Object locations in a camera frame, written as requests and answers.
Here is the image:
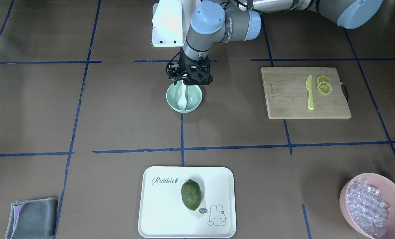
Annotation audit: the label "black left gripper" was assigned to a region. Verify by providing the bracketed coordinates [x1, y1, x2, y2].
[165, 50, 214, 87]

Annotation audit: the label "light green bowl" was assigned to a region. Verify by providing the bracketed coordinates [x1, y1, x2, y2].
[166, 81, 202, 113]

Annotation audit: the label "white plastic spoon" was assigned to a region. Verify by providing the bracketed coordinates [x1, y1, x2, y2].
[178, 87, 188, 110]

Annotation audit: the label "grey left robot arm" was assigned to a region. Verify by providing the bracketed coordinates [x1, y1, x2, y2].
[165, 0, 382, 86]

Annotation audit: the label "pink bowl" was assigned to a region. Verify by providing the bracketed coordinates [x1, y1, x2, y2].
[339, 173, 395, 239]

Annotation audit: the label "bamboo cutting board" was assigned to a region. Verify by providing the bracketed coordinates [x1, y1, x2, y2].
[261, 67, 352, 119]

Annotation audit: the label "green avocado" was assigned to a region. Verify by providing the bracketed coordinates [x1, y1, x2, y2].
[181, 179, 202, 211]

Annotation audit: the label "white rabbit tray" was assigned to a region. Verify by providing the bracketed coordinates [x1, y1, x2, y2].
[138, 166, 237, 239]

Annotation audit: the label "yellow plastic knife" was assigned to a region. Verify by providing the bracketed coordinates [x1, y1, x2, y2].
[305, 74, 314, 111]

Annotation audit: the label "grey folded cloth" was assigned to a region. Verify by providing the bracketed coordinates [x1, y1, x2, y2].
[4, 197, 57, 239]

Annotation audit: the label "clear ice cubes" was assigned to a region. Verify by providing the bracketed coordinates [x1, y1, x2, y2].
[346, 178, 391, 238]

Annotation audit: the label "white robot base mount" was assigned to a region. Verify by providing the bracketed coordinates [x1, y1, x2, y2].
[151, 0, 201, 47]

